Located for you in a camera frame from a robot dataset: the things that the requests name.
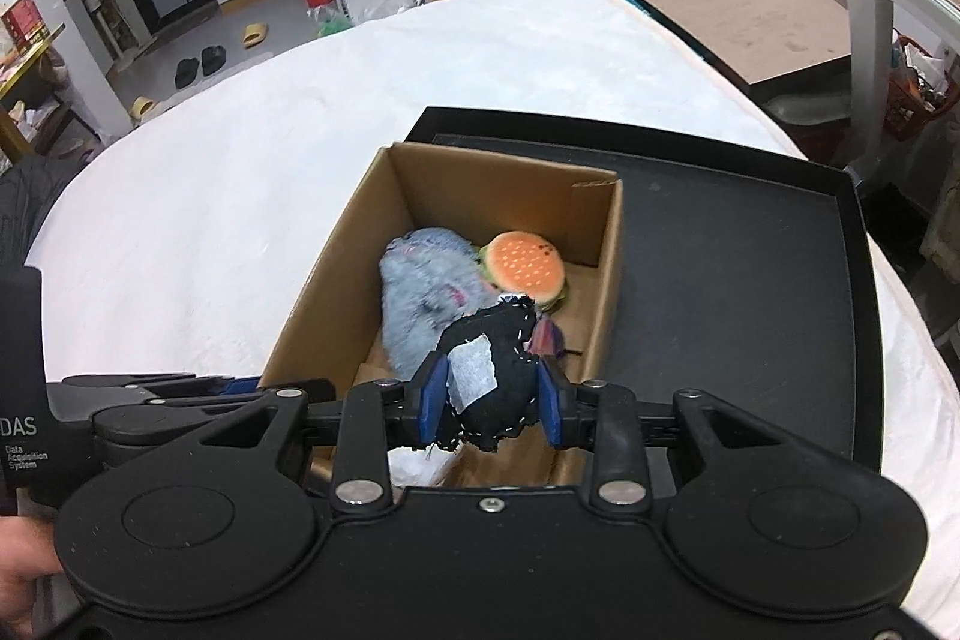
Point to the person's left hand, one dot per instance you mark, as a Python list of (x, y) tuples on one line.
[(27, 554)]

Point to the grey fluffy plush toy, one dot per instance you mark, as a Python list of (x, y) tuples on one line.
[(430, 277)]

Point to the blue tissue packet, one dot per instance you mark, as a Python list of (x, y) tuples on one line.
[(546, 340)]

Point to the hamburger plush toy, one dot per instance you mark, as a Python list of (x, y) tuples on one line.
[(520, 262)]

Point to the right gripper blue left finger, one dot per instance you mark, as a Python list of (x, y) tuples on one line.
[(378, 417)]

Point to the brown cardboard box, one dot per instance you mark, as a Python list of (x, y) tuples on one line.
[(334, 330)]

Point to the black shallow tray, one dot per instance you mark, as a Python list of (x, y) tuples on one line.
[(745, 273)]

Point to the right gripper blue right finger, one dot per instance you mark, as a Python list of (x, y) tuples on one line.
[(599, 418)]

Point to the white table cloth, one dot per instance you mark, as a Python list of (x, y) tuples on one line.
[(184, 245)]

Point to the brown board black frame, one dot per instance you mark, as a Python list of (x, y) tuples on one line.
[(765, 47)]

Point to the white soft ball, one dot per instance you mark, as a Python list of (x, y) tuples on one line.
[(421, 468)]

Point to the yellow slipper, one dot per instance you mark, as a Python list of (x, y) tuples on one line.
[(253, 35)]

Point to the black slippers pair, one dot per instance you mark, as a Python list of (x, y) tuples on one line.
[(211, 60)]

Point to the black white-stitched fabric pouch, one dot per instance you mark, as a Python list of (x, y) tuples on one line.
[(492, 380)]

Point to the grey desk with legs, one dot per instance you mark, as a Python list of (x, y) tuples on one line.
[(871, 41)]

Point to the red plastic basket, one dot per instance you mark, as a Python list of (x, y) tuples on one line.
[(922, 89)]

